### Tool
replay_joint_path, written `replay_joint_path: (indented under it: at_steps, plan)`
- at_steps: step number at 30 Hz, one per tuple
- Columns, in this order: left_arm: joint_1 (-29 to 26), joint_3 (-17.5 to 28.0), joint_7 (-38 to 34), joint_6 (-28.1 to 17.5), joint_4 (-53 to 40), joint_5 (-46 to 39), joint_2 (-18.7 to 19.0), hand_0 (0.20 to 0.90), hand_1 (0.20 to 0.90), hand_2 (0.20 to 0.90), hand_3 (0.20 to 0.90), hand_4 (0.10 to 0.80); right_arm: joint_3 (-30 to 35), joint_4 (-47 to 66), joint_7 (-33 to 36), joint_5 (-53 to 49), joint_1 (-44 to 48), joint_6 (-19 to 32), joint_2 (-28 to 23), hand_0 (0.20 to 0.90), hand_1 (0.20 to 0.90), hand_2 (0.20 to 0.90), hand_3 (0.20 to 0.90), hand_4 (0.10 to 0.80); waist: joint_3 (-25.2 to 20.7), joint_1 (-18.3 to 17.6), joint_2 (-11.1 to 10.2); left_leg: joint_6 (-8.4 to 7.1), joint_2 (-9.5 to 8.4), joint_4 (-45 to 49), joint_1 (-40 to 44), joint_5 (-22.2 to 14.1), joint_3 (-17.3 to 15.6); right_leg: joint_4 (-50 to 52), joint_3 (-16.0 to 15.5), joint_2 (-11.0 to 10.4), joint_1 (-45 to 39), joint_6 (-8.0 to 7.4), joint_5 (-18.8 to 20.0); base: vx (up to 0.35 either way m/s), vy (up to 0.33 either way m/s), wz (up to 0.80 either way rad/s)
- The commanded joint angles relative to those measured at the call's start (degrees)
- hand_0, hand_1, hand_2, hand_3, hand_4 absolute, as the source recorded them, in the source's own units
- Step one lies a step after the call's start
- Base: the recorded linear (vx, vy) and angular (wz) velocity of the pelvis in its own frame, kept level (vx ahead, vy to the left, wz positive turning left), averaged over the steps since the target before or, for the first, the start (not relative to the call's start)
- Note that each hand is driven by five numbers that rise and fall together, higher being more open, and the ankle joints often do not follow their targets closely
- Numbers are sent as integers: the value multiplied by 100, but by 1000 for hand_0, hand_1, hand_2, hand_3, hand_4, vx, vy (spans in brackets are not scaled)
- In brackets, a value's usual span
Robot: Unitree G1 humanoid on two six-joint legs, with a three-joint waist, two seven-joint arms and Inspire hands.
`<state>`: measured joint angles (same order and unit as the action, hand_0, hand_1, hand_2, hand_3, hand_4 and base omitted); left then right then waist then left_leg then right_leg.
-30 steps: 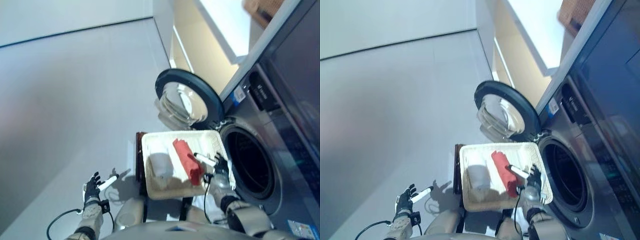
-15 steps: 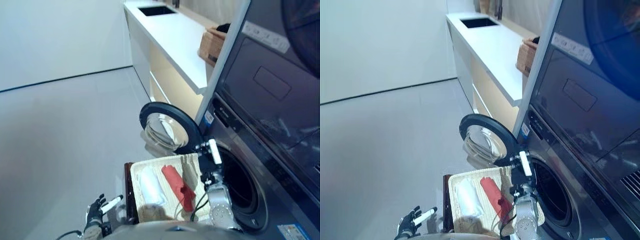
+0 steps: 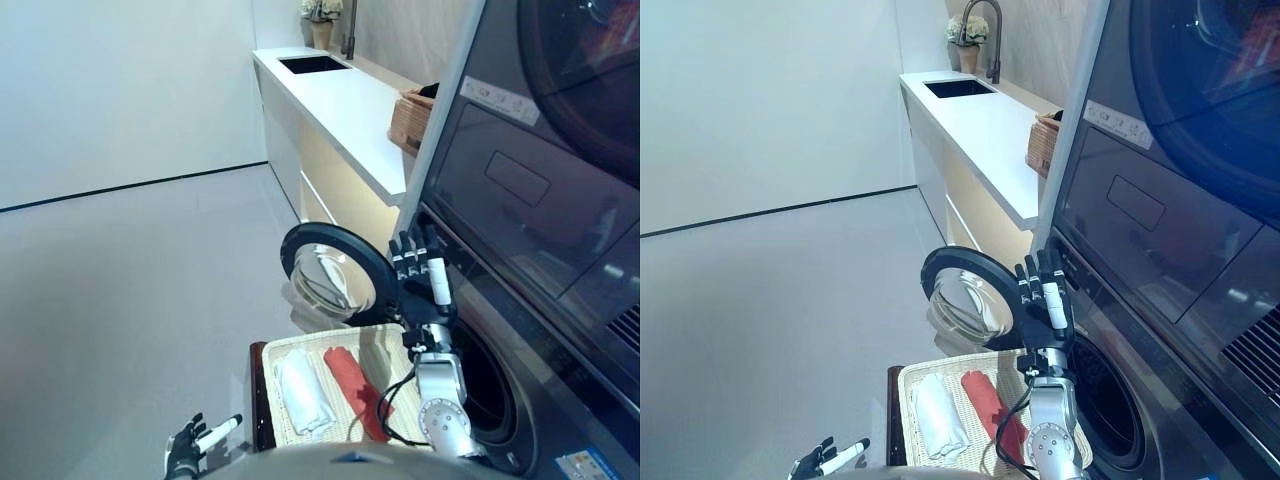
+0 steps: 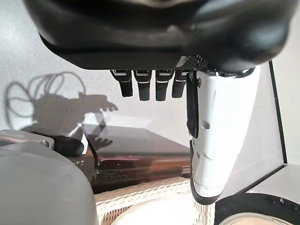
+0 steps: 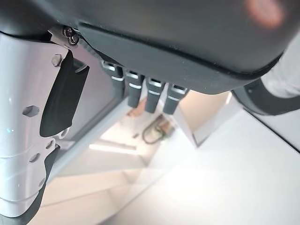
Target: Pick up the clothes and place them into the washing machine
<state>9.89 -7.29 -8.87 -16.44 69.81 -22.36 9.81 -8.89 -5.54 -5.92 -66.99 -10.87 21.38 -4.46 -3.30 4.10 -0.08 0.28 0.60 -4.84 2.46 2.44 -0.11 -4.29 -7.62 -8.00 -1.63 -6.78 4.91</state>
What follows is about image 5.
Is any white counter cabinet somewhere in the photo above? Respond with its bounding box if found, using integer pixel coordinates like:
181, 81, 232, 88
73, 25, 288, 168
174, 90, 300, 153

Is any bronze arched faucet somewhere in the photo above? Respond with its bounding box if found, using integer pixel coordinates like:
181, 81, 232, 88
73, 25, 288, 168
142, 114, 175, 144

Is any round glass washer door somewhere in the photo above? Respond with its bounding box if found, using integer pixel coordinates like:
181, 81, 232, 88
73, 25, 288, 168
231, 42, 300, 116

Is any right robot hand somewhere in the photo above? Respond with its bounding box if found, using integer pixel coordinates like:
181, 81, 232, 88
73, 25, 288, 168
0, 0, 300, 225

